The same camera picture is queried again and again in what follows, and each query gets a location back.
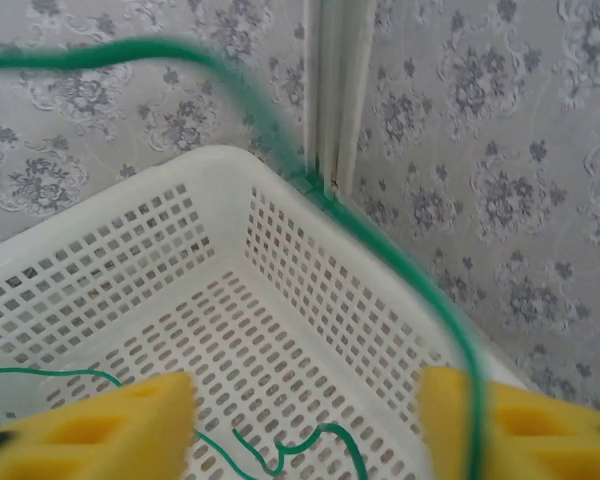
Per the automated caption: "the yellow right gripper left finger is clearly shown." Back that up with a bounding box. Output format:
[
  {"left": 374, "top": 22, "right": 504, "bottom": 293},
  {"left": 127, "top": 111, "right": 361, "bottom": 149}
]
[{"left": 0, "top": 372, "right": 197, "bottom": 480}]

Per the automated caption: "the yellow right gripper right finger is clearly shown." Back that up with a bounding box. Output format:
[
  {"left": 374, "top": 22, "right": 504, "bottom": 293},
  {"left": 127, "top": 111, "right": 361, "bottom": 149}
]
[{"left": 422, "top": 366, "right": 600, "bottom": 480}]

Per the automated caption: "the green cable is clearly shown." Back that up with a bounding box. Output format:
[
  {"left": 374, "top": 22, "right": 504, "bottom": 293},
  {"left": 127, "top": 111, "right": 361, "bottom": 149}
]
[{"left": 0, "top": 37, "right": 487, "bottom": 480}]

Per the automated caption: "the white plastic basket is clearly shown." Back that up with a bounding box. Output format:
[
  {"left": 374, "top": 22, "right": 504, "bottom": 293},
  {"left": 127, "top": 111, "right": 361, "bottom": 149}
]
[{"left": 0, "top": 144, "right": 536, "bottom": 480}]

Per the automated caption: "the aluminium frame post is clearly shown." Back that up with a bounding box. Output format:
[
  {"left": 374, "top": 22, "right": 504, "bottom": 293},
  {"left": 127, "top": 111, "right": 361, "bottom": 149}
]
[{"left": 303, "top": 0, "right": 377, "bottom": 204}]

